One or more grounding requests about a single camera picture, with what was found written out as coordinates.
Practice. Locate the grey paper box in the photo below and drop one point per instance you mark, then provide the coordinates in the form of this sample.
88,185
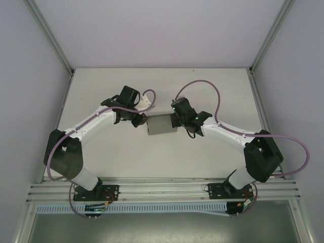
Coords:
160,125

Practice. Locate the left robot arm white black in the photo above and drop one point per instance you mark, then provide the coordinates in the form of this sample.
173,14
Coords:
88,121

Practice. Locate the black power connector block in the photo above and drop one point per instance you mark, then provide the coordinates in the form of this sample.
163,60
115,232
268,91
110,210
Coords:
233,209
94,215

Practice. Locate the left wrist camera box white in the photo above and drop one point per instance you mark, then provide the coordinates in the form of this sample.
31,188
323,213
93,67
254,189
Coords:
147,101

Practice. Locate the aluminium mounting rail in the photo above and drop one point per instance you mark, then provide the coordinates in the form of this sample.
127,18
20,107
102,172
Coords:
162,188

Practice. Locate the aluminium table side rail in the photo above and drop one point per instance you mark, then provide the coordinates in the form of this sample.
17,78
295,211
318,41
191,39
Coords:
63,106

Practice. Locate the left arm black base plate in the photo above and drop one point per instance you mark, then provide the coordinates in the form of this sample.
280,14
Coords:
114,188

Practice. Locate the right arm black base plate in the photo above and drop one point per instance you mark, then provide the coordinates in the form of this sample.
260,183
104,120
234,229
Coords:
215,189

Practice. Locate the aluminium frame post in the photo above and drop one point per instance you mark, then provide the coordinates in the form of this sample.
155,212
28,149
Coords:
270,38
50,38

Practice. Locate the aluminium frame leg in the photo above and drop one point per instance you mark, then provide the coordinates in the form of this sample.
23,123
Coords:
25,225
301,222

